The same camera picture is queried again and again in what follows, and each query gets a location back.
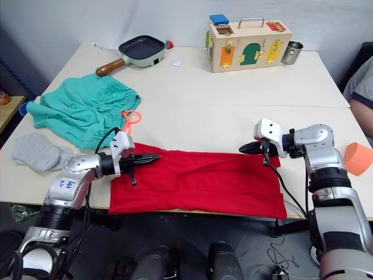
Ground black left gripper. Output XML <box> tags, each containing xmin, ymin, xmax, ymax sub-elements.
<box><xmin>119</xmin><ymin>152</ymin><xmax>162</xmax><ymax>186</ymax></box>

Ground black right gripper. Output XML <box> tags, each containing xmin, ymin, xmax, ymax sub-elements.
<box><xmin>238</xmin><ymin>139</ymin><xmax>282</xmax><ymax>159</ymax></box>

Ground red t-shirt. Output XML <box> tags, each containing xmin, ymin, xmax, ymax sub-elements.
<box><xmin>107</xmin><ymin>142</ymin><xmax>288</xmax><ymax>220</ymax></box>

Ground green shorts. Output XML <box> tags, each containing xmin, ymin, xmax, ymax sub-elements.
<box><xmin>25</xmin><ymin>72</ymin><xmax>142</xmax><ymax>150</ymax></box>

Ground person in grey shirt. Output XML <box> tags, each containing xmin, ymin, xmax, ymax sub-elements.
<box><xmin>343</xmin><ymin>55</ymin><xmax>373</xmax><ymax>113</ymax></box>

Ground grey sock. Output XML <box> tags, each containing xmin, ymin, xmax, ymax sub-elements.
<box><xmin>51</xmin><ymin>145</ymin><xmax>76</xmax><ymax>172</ymax></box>
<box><xmin>11</xmin><ymin>132</ymin><xmax>64</xmax><ymax>176</ymax></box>

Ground metal cup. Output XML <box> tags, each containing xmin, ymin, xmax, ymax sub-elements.
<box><xmin>280</xmin><ymin>40</ymin><xmax>304</xmax><ymax>65</ymax></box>

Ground orange paper cone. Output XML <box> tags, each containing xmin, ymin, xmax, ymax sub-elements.
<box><xmin>343</xmin><ymin>142</ymin><xmax>373</xmax><ymax>177</ymax></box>

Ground thin white stick utensil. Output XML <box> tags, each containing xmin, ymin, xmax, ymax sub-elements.
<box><xmin>93</xmin><ymin>42</ymin><xmax>121</xmax><ymax>55</ymax></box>

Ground blue bucket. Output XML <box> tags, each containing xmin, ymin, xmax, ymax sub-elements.
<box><xmin>19</xmin><ymin>100</ymin><xmax>36</xmax><ymax>117</ymax></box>

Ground blue square block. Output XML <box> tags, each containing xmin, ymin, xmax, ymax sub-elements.
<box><xmin>209</xmin><ymin>14</ymin><xmax>229</xmax><ymax>27</ymax></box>

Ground green plastic bag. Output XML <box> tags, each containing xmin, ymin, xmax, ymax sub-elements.
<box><xmin>10</xmin><ymin>204</ymin><xmax>40</xmax><ymax>224</ymax></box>

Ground wooden side table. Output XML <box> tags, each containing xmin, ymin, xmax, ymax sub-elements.
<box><xmin>0</xmin><ymin>95</ymin><xmax>26</xmax><ymax>134</ymax></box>

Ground black chair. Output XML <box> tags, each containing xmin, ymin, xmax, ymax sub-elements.
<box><xmin>339</xmin><ymin>41</ymin><xmax>373</xmax><ymax>94</ymax></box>

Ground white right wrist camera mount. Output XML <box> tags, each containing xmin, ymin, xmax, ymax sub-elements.
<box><xmin>252</xmin><ymin>117</ymin><xmax>288</xmax><ymax>159</ymax></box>

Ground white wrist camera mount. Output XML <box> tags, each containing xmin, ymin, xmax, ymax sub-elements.
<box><xmin>252</xmin><ymin>117</ymin><xmax>288</xmax><ymax>159</ymax></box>
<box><xmin>109</xmin><ymin>131</ymin><xmax>136</xmax><ymax>177</ymax></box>

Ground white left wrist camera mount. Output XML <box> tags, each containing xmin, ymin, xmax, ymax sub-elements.
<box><xmin>109</xmin><ymin>131</ymin><xmax>136</xmax><ymax>177</ymax></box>

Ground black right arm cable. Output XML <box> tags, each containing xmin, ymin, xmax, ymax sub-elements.
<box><xmin>261</xmin><ymin>138</ymin><xmax>314</xmax><ymax>222</ymax></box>

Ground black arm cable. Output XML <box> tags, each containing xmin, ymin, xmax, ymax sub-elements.
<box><xmin>59</xmin><ymin>127</ymin><xmax>122</xmax><ymax>279</ymax></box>
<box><xmin>261</xmin><ymin>138</ymin><xmax>314</xmax><ymax>222</ymax></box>

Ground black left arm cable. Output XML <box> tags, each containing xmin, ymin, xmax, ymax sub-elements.
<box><xmin>59</xmin><ymin>127</ymin><xmax>122</xmax><ymax>279</ymax></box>

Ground black table frame bracket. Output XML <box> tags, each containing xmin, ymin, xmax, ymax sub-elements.
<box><xmin>270</xmin><ymin>218</ymin><xmax>309</xmax><ymax>237</ymax></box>

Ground wooden latch box with handle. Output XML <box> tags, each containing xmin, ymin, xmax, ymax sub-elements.
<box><xmin>206</xmin><ymin>17</ymin><xmax>293</xmax><ymax>74</ymax></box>

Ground green pan with wooden handle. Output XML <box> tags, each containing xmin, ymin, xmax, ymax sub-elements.
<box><xmin>95</xmin><ymin>34</ymin><xmax>167</xmax><ymax>78</ymax></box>

